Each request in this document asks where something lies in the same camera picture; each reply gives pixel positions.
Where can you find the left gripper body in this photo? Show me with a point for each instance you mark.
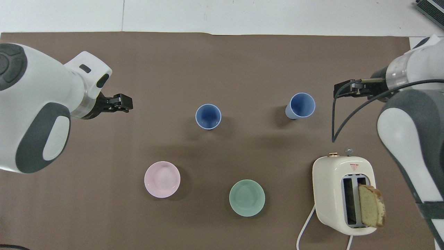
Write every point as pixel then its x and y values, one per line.
pixel 99 107

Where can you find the green bowl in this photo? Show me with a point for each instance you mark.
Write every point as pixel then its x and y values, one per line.
pixel 247 198

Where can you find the slice of bread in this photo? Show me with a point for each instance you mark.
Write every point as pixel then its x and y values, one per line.
pixel 371 206

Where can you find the pink bowl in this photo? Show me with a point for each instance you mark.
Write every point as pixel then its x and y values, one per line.
pixel 162 179

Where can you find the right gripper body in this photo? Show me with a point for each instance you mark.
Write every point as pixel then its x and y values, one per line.
pixel 378 74

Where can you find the blue cup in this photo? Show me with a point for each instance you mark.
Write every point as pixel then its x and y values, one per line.
pixel 208 116
pixel 301 105

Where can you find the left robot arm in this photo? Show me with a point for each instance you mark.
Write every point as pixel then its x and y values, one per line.
pixel 38 90

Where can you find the grey ribbed device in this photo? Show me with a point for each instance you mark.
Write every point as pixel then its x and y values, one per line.
pixel 432 8

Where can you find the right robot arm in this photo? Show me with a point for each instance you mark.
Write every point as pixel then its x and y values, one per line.
pixel 409 139

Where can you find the cream white toaster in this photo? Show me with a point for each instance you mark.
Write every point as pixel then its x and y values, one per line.
pixel 329 191

